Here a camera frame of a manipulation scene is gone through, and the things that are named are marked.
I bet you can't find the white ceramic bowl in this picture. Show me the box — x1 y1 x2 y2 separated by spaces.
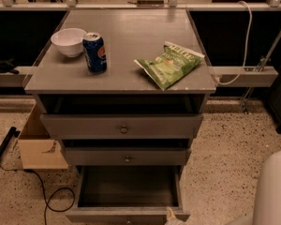
51 28 86 57

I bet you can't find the cardboard box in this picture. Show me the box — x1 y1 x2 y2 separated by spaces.
17 105 68 170

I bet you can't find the green chip bag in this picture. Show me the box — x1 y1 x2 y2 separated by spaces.
135 41 204 91

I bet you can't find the blue pepsi soda can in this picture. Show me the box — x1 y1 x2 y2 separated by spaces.
82 32 107 73

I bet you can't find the grey middle drawer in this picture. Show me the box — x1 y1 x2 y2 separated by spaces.
63 147 191 166

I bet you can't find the white hanging cable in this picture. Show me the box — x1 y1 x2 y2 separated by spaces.
214 0 254 86

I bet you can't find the grey drawer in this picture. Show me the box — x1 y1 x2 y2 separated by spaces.
40 114 202 140
63 147 191 166
66 166 190 225

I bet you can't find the grey bottom drawer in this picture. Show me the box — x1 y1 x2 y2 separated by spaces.
66 166 190 225

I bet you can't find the grey wooden drawer cabinet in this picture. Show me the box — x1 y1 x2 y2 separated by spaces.
25 9 215 166

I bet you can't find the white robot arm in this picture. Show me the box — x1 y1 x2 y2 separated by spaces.
226 151 281 225

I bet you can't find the black floor cable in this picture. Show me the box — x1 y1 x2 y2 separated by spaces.
0 162 77 225

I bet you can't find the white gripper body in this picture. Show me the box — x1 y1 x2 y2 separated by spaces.
165 206 186 225

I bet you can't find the black object on rail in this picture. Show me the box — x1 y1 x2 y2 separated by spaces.
0 59 19 74

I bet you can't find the black bar on floor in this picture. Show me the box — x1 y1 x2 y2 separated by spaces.
0 127 19 158

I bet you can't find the grey top drawer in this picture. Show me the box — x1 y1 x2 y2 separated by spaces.
40 114 202 140

